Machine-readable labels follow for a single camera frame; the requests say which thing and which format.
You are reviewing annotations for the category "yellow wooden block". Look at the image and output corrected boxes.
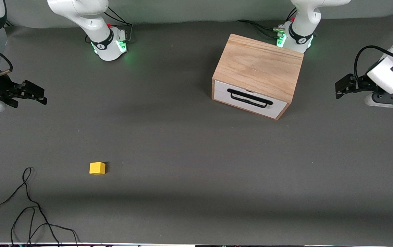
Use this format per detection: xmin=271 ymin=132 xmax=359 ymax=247
xmin=89 ymin=162 xmax=106 ymax=175

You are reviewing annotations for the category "white-fronted wooden drawer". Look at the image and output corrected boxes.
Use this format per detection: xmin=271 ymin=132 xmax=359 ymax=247
xmin=213 ymin=80 xmax=288 ymax=119

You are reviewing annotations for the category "wooden drawer cabinet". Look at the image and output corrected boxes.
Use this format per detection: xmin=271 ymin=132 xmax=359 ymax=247
xmin=211 ymin=33 xmax=304 ymax=121

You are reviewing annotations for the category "black metal drawer handle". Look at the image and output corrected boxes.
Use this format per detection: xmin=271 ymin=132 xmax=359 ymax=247
xmin=227 ymin=88 xmax=273 ymax=109

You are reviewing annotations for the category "thin black loose cable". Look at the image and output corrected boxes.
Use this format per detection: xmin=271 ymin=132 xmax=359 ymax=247
xmin=0 ymin=167 xmax=80 ymax=247

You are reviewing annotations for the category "black arm base cable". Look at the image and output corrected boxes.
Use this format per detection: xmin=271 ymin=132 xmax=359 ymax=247
xmin=236 ymin=8 xmax=299 ymax=39
xmin=85 ymin=6 xmax=134 ymax=44

